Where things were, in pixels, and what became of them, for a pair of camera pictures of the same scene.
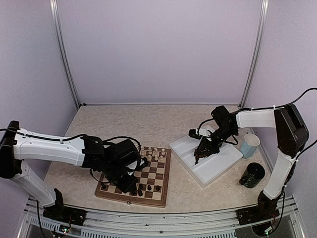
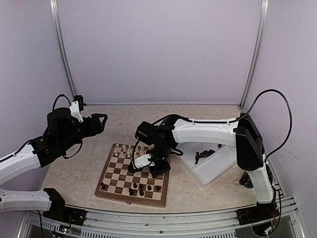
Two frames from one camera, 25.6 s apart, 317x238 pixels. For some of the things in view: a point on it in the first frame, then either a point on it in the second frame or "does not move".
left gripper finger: [128, 185] → [98, 126]
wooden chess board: [152, 179] does not move
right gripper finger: [207, 150] → [153, 171]
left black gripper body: [113, 173] → [71, 137]
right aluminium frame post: [263, 14] does not move
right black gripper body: [225, 134] → [161, 152]
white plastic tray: [208, 166] does not move
